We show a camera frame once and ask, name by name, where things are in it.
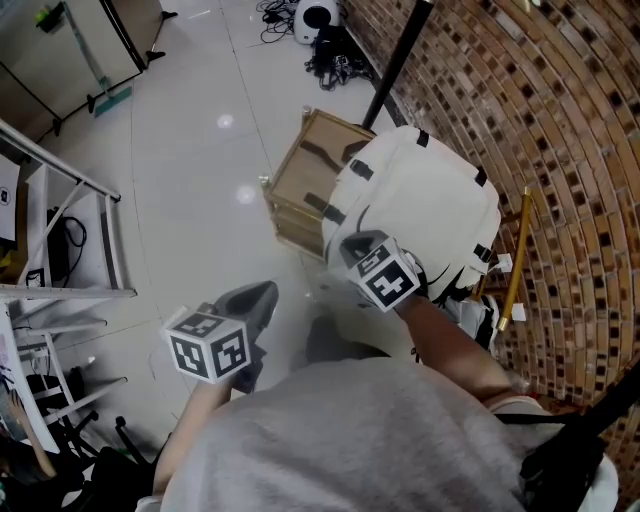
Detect person's right forearm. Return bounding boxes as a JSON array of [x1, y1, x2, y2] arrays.
[[394, 294, 526, 407]]

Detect white metal shelf rack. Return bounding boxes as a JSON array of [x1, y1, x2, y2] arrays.
[[0, 117, 139, 304]]

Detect white fabric bag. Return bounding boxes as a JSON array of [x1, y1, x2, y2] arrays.
[[299, 124, 503, 352]]

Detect loose black floor cables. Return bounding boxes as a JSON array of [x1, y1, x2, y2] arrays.
[[256, 0, 297, 45]]

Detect person in white shirt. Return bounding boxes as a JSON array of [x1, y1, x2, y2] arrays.
[[135, 357, 620, 512]]

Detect folding partition panel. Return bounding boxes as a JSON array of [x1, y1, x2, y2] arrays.
[[0, 0, 179, 137]]

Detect person's left forearm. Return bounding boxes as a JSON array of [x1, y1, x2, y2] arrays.
[[152, 379, 239, 496]]

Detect black shoulder strap bag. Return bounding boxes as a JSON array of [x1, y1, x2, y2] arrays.
[[492, 352, 640, 512]]

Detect black device with cable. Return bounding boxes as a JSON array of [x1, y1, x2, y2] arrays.
[[46, 207, 89, 290]]

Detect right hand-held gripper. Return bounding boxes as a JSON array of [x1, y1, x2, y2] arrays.
[[339, 229, 430, 314]]

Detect white printed paper sheet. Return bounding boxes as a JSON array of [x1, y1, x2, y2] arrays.
[[0, 153, 22, 242]]

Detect black coat rack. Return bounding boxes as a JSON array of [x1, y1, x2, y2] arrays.
[[360, 0, 434, 132]]

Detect green flat mop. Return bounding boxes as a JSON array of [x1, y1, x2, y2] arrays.
[[33, 1, 134, 120]]

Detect black chair base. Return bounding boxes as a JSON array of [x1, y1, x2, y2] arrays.
[[24, 369, 151, 501]]

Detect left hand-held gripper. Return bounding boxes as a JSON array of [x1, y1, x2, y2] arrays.
[[159, 280, 280, 395]]

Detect black power strip cluster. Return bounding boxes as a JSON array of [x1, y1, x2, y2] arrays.
[[303, 27, 375, 92]]

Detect white round appliance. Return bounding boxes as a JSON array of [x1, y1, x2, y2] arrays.
[[293, 0, 342, 47]]

